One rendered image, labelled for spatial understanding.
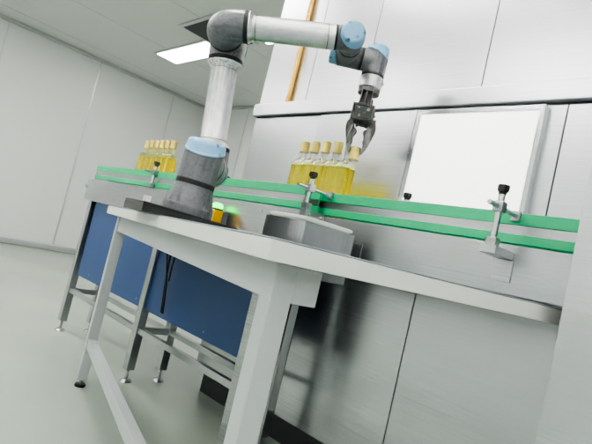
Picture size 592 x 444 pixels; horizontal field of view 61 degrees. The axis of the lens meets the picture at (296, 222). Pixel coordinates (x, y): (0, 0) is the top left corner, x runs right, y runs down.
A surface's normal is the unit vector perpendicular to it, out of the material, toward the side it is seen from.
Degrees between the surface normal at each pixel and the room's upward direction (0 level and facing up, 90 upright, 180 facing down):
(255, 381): 90
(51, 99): 90
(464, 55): 90
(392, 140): 90
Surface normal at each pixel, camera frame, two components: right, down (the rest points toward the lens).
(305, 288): 0.48, 0.06
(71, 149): 0.69, 0.12
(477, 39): -0.69, -0.21
